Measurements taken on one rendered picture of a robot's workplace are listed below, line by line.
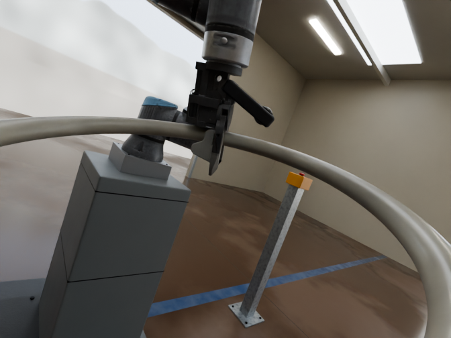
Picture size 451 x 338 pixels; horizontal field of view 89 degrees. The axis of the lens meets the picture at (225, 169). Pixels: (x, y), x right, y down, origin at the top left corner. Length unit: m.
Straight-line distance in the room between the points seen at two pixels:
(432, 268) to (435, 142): 6.40
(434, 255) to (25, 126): 0.43
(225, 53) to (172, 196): 0.74
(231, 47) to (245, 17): 0.05
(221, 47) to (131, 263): 0.95
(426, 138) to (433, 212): 1.59
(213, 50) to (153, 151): 0.71
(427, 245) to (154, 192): 0.90
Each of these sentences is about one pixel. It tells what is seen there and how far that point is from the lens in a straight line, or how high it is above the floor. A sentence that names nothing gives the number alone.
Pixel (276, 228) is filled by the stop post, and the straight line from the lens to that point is 1.67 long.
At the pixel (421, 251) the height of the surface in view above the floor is 1.08.
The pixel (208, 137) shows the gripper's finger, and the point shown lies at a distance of 0.45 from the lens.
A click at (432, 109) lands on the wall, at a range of 6.85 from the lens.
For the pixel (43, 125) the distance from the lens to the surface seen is 0.39.
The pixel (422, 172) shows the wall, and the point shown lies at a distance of 6.48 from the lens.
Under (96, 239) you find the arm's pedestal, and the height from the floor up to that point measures 0.60.
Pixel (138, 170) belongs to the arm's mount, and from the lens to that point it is 1.06.
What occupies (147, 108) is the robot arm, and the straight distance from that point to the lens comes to 1.08.
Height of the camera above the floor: 1.10
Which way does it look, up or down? 6 degrees down
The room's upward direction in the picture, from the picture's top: 20 degrees clockwise
